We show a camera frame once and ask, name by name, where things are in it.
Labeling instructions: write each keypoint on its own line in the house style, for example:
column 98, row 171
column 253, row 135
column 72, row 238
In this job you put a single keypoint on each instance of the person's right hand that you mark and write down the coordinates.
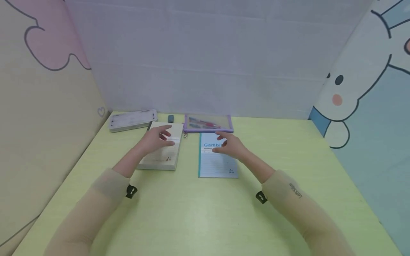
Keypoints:
column 231, row 145

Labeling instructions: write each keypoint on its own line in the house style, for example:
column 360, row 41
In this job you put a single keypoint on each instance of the person's left hand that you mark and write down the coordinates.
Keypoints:
column 153, row 140

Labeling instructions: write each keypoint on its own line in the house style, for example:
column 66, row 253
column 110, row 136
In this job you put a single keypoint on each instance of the person's left thumb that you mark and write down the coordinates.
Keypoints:
column 168, row 143

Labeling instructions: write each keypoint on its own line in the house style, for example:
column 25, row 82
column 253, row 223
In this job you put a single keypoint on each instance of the person's left fingers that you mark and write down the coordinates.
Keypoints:
column 164, row 131

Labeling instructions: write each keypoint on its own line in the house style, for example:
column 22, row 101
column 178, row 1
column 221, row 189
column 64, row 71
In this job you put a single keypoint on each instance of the person's right thumb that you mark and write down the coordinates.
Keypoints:
column 219, row 149

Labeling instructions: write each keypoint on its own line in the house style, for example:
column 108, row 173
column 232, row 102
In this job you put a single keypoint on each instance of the person's right fingers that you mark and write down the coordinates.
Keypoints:
column 221, row 135

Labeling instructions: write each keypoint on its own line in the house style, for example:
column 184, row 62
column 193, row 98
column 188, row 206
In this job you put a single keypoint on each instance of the person's left forearm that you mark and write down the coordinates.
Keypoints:
column 96, row 202

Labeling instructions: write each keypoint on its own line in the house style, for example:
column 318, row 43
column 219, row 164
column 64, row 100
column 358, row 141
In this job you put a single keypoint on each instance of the person's right forearm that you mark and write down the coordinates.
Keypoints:
column 294, row 206

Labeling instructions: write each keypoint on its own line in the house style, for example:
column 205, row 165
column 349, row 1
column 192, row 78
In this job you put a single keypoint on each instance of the beige notebook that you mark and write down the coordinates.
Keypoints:
column 166, row 156

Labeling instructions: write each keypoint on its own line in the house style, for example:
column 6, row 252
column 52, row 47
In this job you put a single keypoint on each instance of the small dark eraser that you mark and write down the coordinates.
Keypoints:
column 171, row 118

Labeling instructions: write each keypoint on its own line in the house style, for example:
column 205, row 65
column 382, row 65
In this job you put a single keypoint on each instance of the blue notebook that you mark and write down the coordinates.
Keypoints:
column 216, row 165

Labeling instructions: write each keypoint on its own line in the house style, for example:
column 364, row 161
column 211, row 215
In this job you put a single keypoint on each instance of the purple zip pouch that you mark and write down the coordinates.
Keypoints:
column 208, row 123

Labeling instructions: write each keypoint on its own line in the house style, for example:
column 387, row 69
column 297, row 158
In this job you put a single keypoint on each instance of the white pencil case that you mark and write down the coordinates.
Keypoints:
column 133, row 120

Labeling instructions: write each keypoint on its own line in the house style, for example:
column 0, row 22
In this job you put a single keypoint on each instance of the black wrist band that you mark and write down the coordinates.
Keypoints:
column 261, row 197
column 131, row 191

